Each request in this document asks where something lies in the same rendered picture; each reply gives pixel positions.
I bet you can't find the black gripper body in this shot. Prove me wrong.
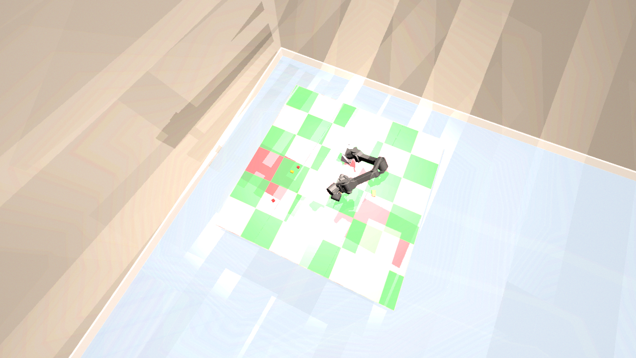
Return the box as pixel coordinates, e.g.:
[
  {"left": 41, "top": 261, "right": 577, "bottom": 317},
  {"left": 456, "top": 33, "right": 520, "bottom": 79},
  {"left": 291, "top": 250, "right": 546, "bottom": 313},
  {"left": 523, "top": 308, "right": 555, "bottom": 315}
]
[{"left": 331, "top": 174, "right": 344, "bottom": 201}]

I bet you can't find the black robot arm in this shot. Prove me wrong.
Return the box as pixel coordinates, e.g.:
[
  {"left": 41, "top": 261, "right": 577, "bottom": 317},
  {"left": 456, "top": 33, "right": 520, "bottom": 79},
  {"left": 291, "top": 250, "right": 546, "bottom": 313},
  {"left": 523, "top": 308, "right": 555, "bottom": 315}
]
[{"left": 326, "top": 147, "right": 388, "bottom": 195}]

